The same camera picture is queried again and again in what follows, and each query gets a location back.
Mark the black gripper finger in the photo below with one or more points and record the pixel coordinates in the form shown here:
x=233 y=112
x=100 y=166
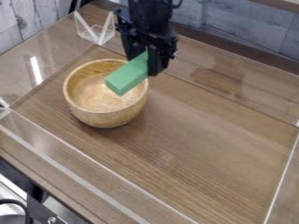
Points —
x=160 y=56
x=134 y=39

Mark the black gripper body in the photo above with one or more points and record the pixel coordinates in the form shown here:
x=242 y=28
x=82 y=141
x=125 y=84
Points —
x=150 y=15

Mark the green rectangular block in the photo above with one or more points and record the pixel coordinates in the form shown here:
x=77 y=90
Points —
x=130 y=75

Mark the wooden bowl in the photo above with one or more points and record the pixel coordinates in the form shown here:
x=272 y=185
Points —
x=93 y=102

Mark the clear acrylic enclosure walls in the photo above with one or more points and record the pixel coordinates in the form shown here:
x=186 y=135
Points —
x=209 y=156

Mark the black bracket with cable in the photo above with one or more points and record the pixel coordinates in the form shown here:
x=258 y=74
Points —
x=36 y=213

